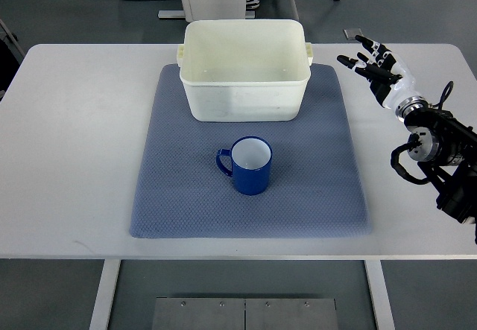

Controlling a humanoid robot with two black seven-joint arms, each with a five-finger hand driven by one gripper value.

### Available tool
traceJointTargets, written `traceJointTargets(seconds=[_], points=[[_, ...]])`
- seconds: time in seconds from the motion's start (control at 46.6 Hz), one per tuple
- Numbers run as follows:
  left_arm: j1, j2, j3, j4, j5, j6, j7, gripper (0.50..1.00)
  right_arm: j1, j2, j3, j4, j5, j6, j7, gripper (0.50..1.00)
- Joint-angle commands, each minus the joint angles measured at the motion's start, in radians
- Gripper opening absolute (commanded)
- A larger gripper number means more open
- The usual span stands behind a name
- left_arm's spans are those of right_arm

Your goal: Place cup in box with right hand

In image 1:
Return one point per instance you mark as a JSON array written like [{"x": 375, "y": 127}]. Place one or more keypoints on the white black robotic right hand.
[{"x": 389, "y": 78}]

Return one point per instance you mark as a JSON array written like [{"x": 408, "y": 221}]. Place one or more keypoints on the blue mug white inside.
[{"x": 247, "y": 163}]

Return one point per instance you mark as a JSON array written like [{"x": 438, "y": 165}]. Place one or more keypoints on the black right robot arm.
[{"x": 441, "y": 151}]

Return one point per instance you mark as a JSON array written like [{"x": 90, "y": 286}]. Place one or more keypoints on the cream plastic box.
[{"x": 238, "y": 70}]

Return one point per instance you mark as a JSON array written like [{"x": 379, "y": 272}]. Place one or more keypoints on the small grey floor plate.
[{"x": 351, "y": 33}]

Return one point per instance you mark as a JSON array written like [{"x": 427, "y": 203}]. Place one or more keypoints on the blue textured mat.
[{"x": 288, "y": 179}]

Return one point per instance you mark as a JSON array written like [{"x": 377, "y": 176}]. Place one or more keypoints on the white table right leg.
[{"x": 379, "y": 295}]

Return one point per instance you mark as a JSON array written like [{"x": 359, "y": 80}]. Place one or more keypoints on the white table leg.
[
  {"x": 379, "y": 295},
  {"x": 105, "y": 294}
]

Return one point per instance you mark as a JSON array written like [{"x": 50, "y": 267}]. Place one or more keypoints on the white table left leg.
[{"x": 105, "y": 294}]

